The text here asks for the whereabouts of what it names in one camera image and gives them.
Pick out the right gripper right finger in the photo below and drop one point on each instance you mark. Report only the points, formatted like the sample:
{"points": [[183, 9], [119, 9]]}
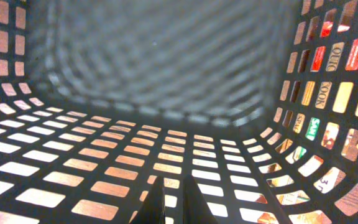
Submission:
{"points": [[195, 207]]}

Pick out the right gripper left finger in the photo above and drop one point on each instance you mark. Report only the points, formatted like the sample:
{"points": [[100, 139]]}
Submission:
{"points": [[152, 210]]}

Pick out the grey plastic basket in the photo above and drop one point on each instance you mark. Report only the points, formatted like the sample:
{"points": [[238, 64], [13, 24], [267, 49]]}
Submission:
{"points": [[99, 98]]}

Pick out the spaghetti pasta package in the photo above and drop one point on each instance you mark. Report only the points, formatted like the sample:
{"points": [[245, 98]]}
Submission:
{"points": [[313, 136]]}

